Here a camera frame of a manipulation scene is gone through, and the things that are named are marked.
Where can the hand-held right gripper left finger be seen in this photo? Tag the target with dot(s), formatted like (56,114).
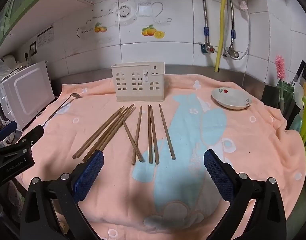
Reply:
(89,175)

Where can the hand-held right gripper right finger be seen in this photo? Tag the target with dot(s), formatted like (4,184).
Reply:
(218,175)

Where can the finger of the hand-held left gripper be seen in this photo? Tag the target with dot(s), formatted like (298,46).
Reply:
(8,128)
(30,135)

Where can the brown wooden chopstick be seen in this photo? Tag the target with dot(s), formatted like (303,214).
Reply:
(136,135)

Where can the cream plastic utensil holder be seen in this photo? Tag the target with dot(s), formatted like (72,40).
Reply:
(138,82)

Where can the metal slotted spoon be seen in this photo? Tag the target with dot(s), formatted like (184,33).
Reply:
(59,111)

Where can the white microwave oven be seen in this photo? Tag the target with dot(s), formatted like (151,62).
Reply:
(25,92)

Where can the peach printed towel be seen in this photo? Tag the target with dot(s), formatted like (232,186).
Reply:
(255,142)

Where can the row of wooden chopsticks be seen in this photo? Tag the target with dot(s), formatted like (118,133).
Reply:
(154,135)

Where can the white floral shallow bowl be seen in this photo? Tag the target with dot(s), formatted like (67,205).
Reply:
(230,98)

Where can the green glass jar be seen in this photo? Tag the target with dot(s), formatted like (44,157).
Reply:
(285,97)

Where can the metal water valve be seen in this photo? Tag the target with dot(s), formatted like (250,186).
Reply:
(207,48)
(231,53)

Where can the pink bottle brush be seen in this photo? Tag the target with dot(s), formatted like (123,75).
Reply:
(280,67)

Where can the wall power socket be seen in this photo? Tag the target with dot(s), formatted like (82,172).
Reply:
(33,48)

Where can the white paper wall label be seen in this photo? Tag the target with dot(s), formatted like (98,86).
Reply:
(45,36)

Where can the green wall cabinet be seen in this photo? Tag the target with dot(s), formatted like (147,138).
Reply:
(30,5)

